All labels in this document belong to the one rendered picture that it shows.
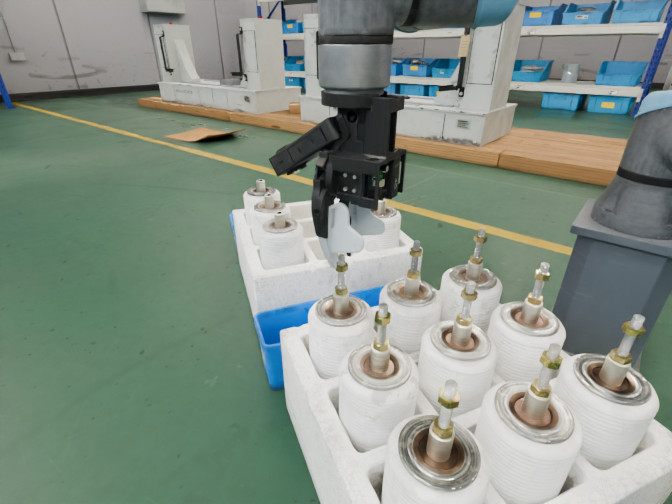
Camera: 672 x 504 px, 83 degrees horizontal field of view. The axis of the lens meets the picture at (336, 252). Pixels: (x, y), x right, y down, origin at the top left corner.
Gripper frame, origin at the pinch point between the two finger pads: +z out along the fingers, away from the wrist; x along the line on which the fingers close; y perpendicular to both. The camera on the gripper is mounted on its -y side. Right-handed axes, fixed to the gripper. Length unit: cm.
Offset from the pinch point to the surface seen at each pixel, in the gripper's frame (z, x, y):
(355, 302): 9.1, 2.4, 1.7
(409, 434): 9.2, -13.8, 16.9
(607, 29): -40, 454, 20
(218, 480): 34.5, -18.1, -10.2
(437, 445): 7.3, -14.9, 19.8
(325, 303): 9.1, -0.2, -1.9
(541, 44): -30, 843, -80
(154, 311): 35, 3, -56
